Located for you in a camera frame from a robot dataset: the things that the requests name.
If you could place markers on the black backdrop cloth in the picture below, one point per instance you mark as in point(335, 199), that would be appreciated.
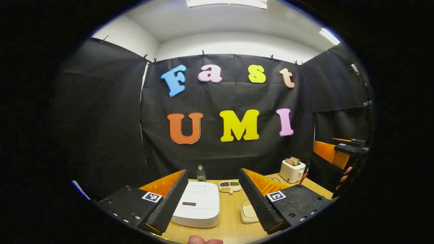
point(237, 101)

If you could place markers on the white round plate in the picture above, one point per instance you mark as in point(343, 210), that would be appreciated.
point(273, 179)

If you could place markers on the white panel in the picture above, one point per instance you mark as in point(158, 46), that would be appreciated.
point(80, 190)

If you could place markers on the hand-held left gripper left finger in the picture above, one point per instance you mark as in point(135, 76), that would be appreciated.
point(169, 206)

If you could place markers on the white rice cooker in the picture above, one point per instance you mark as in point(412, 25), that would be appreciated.
point(200, 203)

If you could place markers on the white divided dish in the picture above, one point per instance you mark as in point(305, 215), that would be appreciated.
point(230, 185)

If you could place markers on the ceiling light panel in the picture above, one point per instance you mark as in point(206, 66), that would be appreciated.
point(329, 35)
point(227, 3)

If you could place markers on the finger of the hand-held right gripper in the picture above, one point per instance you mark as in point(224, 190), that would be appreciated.
point(330, 154)
point(352, 149)

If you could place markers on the clear rice tray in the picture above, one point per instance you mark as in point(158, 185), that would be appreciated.
point(249, 213)

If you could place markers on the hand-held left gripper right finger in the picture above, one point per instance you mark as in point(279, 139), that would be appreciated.
point(257, 203)

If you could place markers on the toast slice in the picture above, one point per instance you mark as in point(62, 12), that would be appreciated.
point(290, 162)
point(296, 160)

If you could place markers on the white toaster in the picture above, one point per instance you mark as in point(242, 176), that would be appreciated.
point(291, 173)

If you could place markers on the clear water bottle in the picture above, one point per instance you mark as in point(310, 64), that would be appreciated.
point(201, 174)

